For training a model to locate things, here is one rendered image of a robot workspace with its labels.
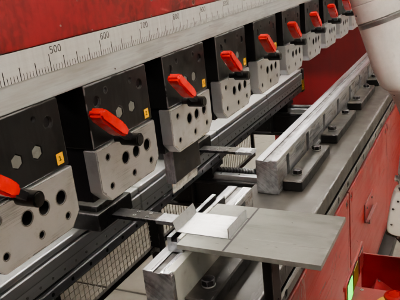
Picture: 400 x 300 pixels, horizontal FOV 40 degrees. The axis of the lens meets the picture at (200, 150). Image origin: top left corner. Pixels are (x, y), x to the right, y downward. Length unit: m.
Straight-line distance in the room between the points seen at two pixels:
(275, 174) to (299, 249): 0.52
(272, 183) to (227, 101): 0.43
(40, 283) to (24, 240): 0.45
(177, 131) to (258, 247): 0.24
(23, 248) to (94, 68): 0.25
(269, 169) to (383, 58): 0.51
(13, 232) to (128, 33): 0.33
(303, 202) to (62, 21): 0.90
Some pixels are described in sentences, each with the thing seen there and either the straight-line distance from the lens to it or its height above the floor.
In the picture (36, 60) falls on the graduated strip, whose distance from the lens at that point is 0.66.
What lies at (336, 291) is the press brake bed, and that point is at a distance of 1.69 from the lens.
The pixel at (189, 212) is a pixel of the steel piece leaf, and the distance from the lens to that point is 1.09.
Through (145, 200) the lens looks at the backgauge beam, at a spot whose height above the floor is 0.94.
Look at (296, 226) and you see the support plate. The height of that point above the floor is 1.00.
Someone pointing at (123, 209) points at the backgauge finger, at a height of 1.00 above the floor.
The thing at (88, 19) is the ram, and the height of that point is 1.42.
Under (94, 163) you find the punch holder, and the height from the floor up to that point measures 1.24.
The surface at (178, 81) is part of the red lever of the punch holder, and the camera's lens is 0.85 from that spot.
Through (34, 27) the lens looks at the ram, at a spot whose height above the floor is 1.42.
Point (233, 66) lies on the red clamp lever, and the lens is 1.05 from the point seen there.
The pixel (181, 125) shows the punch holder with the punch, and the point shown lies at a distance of 0.93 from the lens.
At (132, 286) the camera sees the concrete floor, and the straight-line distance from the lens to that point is 2.84.
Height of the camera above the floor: 1.47
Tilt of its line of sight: 18 degrees down
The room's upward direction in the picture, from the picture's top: 6 degrees counter-clockwise
